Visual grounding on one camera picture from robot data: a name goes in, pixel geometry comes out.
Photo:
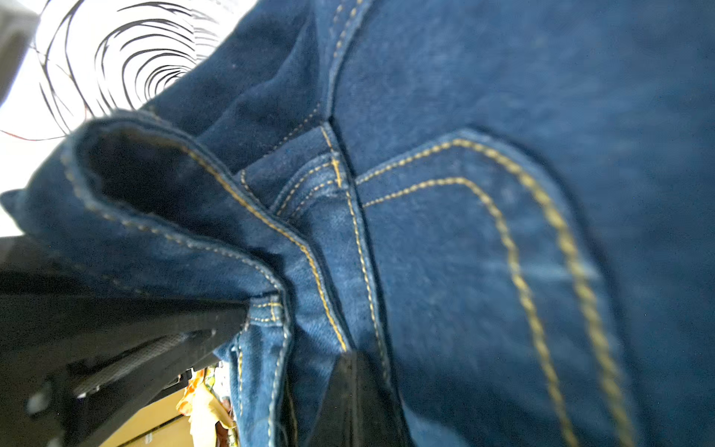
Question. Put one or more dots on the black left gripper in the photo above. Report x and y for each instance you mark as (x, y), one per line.
(75, 366)

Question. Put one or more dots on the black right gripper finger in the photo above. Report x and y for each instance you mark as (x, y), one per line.
(355, 411)

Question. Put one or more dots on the dark blue skirt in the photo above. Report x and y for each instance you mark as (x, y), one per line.
(505, 207)

